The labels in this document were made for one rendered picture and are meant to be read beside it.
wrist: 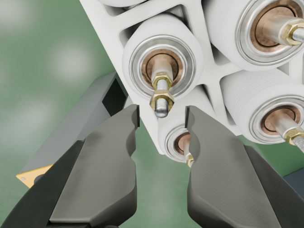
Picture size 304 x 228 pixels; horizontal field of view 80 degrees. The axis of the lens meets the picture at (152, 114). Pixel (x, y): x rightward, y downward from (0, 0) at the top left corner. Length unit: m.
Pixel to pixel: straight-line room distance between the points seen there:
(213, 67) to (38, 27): 0.41
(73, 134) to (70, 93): 0.30
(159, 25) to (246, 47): 0.09
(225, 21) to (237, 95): 0.11
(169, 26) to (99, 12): 0.11
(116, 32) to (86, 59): 0.24
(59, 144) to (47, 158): 0.02
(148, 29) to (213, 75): 0.14
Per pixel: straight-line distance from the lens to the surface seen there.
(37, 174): 0.27
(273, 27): 0.21
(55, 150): 0.27
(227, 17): 0.22
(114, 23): 0.28
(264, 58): 0.24
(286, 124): 0.27
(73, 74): 0.54
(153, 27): 0.21
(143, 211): 0.93
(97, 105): 0.34
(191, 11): 0.28
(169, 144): 0.27
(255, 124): 0.28
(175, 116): 0.25
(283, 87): 0.27
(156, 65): 0.20
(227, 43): 0.22
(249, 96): 0.27
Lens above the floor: 0.45
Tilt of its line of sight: 57 degrees down
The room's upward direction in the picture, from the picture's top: 175 degrees counter-clockwise
